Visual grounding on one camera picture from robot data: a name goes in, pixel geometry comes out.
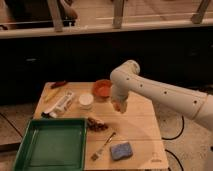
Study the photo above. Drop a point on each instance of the white paper cup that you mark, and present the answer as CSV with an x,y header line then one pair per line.
x,y
86,101

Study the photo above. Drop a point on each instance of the bunch of dark grapes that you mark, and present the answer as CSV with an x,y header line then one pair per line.
x,y
95,125

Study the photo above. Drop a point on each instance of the green plastic tray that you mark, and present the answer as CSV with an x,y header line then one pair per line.
x,y
52,145

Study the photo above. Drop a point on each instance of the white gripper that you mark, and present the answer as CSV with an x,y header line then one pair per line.
x,y
122,99

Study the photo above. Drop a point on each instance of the dark red sausage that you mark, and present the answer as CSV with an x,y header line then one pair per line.
x,y
58,84

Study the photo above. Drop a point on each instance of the red yellow apple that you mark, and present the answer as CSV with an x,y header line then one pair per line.
x,y
117,106

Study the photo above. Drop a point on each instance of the blue sponge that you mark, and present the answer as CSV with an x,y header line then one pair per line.
x,y
121,151

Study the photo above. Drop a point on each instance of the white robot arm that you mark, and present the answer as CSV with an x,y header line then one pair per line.
x,y
194,105

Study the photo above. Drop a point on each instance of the orange bowl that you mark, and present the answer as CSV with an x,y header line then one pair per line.
x,y
101,88

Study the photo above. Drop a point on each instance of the white tube with black cap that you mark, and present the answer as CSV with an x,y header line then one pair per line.
x,y
60,107

